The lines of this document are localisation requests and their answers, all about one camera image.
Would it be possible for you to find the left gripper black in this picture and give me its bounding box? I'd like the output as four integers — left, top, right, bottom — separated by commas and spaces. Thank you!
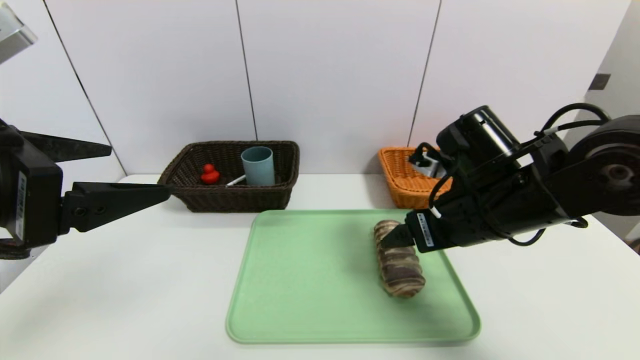
0, 119, 172, 260

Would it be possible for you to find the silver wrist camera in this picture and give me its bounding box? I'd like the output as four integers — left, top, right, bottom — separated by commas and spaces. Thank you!
408, 148, 447, 180
0, 5, 39, 66

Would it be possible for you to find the dark brown wicker basket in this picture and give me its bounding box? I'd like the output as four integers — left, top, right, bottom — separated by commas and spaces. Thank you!
157, 141, 301, 214

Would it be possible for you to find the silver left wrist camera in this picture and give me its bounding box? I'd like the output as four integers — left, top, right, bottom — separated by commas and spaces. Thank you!
0, 5, 39, 66

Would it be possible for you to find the orange wicker basket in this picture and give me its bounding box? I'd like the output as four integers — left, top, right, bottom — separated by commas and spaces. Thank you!
377, 147, 454, 210

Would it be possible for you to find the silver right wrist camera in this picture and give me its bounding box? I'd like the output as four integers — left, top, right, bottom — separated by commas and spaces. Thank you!
408, 148, 447, 180

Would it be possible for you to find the blue-grey plastic cup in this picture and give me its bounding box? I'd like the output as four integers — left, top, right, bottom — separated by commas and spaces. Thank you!
240, 146, 276, 187

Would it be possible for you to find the marbled brown bread loaf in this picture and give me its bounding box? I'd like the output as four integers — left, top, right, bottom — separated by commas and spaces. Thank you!
373, 219, 426, 299

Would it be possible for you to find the green plastic tray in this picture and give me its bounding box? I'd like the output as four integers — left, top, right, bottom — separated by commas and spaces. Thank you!
225, 209, 482, 345

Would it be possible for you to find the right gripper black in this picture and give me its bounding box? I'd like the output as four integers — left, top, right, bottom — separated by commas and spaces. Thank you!
380, 195, 480, 254

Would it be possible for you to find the red rubber duck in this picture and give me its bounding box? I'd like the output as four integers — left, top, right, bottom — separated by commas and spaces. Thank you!
200, 163, 221, 186

